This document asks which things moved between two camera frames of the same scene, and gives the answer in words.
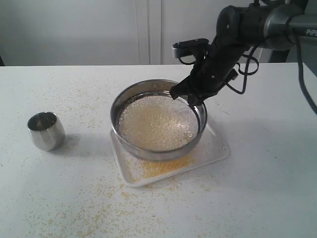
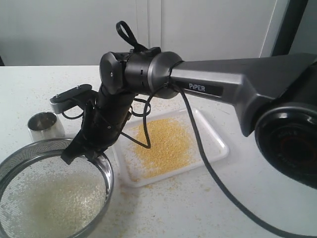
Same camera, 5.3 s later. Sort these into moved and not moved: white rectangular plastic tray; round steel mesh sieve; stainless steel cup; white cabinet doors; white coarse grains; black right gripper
Moved: black right gripper; round steel mesh sieve; white coarse grains
Not moved: stainless steel cup; white cabinet doors; white rectangular plastic tray
